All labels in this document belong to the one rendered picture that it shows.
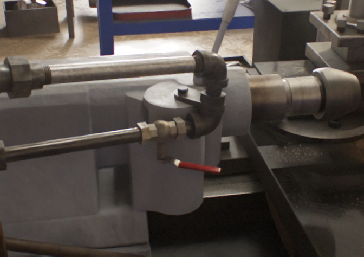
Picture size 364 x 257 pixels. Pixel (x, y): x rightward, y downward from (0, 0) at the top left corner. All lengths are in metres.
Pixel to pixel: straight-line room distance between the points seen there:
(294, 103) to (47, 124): 0.39
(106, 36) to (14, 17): 2.02
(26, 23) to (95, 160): 3.84
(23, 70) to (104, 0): 2.03
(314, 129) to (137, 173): 0.46
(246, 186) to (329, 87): 0.33
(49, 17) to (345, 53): 3.66
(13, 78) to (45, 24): 4.05
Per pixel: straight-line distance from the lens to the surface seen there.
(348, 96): 0.95
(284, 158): 1.09
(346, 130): 1.17
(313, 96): 0.94
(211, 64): 0.71
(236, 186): 1.17
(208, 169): 0.74
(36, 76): 0.63
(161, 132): 0.72
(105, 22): 2.66
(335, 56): 1.22
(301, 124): 1.17
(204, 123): 0.74
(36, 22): 4.65
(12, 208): 0.86
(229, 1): 0.83
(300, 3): 2.39
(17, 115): 0.82
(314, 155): 1.11
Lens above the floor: 1.49
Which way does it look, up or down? 28 degrees down
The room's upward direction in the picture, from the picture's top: straight up
